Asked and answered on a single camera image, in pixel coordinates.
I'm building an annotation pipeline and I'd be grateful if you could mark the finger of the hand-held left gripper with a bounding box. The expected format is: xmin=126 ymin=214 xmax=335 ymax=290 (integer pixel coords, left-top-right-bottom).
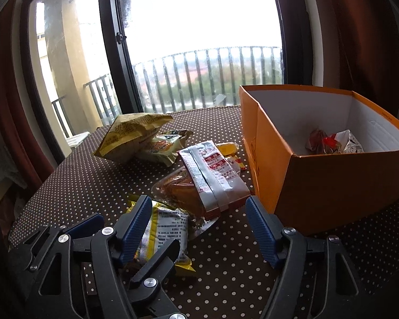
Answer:
xmin=8 ymin=213 xmax=105 ymax=275
xmin=128 ymin=238 xmax=187 ymax=319

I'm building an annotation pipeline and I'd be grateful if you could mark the large yellow snack bag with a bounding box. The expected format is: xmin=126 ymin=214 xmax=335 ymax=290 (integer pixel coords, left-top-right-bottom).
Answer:
xmin=93 ymin=113 xmax=175 ymax=165

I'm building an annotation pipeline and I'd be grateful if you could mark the black window frame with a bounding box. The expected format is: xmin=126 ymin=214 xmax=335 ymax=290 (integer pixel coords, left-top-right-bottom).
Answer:
xmin=96 ymin=0 xmax=311 ymax=115

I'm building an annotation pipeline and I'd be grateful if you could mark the clear pastry package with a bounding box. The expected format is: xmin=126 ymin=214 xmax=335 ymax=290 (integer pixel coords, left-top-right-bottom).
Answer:
xmin=152 ymin=168 xmax=222 ymax=241

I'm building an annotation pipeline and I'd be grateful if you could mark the green snack packet orange print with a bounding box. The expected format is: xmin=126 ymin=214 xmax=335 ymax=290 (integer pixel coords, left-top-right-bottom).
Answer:
xmin=136 ymin=129 xmax=194 ymax=167

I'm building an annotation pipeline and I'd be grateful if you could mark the silver red label snack packet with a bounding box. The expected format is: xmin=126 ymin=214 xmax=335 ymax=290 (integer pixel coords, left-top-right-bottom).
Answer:
xmin=177 ymin=142 xmax=251 ymax=212

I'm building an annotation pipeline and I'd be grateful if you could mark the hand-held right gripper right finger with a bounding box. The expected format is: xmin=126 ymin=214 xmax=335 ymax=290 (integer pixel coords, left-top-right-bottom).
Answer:
xmin=245 ymin=195 xmax=364 ymax=319

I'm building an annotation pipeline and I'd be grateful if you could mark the yellow white snack packet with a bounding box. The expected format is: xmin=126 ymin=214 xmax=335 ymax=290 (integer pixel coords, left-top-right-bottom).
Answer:
xmin=126 ymin=194 xmax=197 ymax=278

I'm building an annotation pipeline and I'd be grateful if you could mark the brown polka dot tablecloth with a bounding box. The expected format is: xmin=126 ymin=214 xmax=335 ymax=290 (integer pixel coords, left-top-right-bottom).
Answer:
xmin=8 ymin=104 xmax=399 ymax=319

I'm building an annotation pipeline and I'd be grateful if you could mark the white printed snack packet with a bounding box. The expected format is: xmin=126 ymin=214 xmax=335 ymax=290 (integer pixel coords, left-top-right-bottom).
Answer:
xmin=332 ymin=129 xmax=365 ymax=154

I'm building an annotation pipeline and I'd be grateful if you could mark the orange jelly packet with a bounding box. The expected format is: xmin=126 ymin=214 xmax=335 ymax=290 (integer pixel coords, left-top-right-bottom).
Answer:
xmin=216 ymin=142 xmax=240 ymax=157

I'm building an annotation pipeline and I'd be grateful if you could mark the balcony railing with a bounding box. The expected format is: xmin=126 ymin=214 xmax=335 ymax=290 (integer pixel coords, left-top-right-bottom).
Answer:
xmin=51 ymin=47 xmax=283 ymax=137

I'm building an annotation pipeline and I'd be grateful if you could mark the orange cardboard box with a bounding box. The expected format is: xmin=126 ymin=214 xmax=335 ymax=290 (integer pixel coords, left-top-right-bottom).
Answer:
xmin=238 ymin=85 xmax=399 ymax=236

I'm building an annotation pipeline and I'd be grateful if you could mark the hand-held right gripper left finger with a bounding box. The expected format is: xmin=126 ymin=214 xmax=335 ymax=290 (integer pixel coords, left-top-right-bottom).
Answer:
xmin=27 ymin=195 xmax=152 ymax=319

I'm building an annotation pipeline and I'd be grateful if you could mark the red yellow striped candy packet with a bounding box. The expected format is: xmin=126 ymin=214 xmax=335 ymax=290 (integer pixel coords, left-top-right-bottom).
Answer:
xmin=224 ymin=156 xmax=247 ymax=172

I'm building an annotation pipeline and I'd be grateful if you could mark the red candy wrapper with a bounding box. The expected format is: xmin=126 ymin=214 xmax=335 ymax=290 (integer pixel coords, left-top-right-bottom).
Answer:
xmin=322 ymin=134 xmax=341 ymax=153

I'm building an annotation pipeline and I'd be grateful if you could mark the dark red curtain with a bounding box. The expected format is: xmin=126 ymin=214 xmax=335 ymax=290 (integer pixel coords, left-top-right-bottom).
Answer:
xmin=0 ymin=7 xmax=57 ymax=187
xmin=306 ymin=0 xmax=399 ymax=90

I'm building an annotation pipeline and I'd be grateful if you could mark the brown snack packet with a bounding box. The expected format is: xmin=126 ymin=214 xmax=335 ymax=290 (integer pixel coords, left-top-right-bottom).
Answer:
xmin=305 ymin=128 xmax=330 ymax=155

